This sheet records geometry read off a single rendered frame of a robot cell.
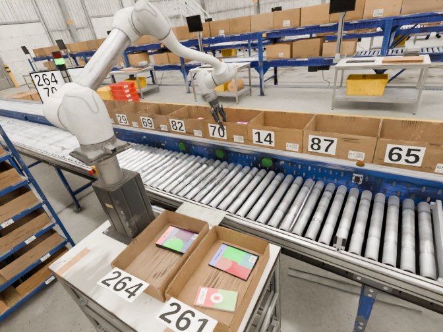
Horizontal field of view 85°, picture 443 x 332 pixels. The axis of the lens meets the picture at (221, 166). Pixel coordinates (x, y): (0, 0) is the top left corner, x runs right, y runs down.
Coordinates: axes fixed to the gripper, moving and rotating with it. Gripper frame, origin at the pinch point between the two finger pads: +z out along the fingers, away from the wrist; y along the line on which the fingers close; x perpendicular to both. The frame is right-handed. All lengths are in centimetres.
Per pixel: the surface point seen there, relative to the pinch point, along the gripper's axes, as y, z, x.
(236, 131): 0.5, 7.2, 8.7
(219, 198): 48, 34, 12
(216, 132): 0.6, 4.0, -9.3
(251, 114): -28.4, 4.0, 7.9
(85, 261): 118, 21, -21
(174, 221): 78, 28, 3
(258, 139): 0.7, 17.4, 23.9
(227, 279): 94, 44, 44
